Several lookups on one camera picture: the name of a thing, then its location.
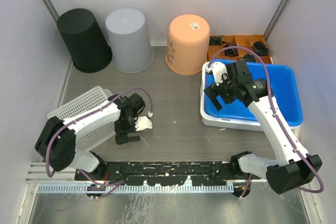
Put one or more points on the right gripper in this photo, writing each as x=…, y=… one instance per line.
x=213, y=91

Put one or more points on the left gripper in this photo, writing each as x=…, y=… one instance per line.
x=118, y=130

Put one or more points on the blue perforated basket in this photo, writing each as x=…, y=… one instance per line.
x=81, y=104

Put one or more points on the orange bucket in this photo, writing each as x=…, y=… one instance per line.
x=187, y=44

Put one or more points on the blue plastic tub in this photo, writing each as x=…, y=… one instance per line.
x=284, y=87

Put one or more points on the grey bucket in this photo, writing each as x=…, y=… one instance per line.
x=129, y=40

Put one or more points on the black bucket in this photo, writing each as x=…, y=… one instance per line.
x=84, y=40

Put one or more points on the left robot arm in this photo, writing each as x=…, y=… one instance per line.
x=69, y=142

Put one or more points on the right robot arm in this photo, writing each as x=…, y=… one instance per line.
x=293, y=166

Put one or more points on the white plastic tub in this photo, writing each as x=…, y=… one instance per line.
x=207, y=80

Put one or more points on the dark rolled item centre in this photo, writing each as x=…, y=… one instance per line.
x=232, y=52

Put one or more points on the dark rolled item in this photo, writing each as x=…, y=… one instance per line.
x=232, y=52
x=260, y=48
x=215, y=41

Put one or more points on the dark rolled item far left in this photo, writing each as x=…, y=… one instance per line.
x=215, y=41

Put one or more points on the yellow blue rolled item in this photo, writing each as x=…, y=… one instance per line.
x=249, y=58

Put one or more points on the dark rolled item right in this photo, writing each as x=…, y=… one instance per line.
x=260, y=48

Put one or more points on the orange compartment organizer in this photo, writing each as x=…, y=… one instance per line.
x=240, y=40

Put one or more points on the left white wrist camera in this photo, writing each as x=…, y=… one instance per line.
x=144, y=122

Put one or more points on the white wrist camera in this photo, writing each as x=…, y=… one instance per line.
x=219, y=72
x=144, y=122

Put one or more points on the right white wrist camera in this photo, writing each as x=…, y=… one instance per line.
x=219, y=72

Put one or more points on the black mounting rail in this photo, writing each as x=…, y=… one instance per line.
x=208, y=173

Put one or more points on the white cable duct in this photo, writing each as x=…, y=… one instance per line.
x=88, y=189

